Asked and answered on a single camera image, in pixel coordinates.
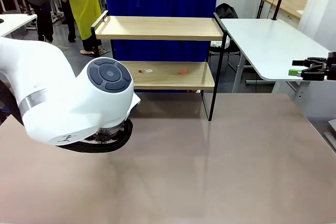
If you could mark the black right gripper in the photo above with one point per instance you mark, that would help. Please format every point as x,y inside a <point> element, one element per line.
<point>332,69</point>

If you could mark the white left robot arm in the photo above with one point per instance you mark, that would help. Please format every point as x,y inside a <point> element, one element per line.
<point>52,90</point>

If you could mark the two-tier wood and black shelf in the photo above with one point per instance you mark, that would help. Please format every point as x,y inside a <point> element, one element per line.
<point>157,28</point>

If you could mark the white side table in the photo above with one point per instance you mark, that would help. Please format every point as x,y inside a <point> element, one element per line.
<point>262,40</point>

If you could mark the wooden desk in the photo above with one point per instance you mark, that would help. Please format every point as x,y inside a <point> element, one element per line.
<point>288,5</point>

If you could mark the black office chair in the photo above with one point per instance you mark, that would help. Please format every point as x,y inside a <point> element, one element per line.
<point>227,11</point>

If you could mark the salmon paper scrap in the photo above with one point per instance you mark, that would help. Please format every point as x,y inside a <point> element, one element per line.
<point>182,71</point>

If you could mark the person in yellow apron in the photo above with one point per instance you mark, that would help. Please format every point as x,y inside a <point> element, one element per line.
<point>84,6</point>

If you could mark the grey floor mat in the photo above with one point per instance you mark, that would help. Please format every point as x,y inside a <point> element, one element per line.
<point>64,48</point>

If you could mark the white desk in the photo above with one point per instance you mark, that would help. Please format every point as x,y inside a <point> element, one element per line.
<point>15,22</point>

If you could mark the grey metal rail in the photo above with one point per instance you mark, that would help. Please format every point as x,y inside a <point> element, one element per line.
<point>331,142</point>

